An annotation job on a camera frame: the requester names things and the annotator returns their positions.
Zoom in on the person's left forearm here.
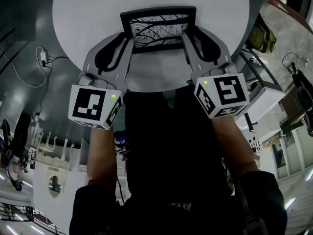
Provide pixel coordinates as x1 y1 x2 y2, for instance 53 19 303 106
87 125 118 186

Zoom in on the thin black floor cable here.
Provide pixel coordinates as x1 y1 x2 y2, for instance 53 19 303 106
281 52 311 70

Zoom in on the person's right forearm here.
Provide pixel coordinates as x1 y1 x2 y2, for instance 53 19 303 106
210 116 260 176

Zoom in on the white box cabinet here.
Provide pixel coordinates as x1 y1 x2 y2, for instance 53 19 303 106
233 81 286 135

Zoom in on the white cable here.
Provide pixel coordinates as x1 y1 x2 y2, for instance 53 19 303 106
0 46 47 89

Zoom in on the black metal frame stand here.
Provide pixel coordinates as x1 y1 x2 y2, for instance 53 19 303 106
239 48 282 93

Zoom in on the white ornate chair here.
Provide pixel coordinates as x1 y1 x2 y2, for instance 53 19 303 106
36 131 75 171

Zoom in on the black handle tool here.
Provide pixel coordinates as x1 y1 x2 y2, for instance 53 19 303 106
244 112 258 133

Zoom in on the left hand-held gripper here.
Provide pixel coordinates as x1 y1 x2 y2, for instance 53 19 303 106
67 32 134 131

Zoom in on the yellow-green backpack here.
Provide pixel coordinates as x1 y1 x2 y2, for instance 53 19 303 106
245 13 277 54

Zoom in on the black picture frame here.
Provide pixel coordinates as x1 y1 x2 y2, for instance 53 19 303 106
119 5 198 55

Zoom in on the black bag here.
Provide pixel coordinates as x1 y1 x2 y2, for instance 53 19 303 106
290 62 313 115

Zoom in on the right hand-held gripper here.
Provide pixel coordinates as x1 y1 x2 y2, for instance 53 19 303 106
181 26 250 119

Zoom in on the person's black clothing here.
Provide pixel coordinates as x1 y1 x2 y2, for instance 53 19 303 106
69 90 288 235

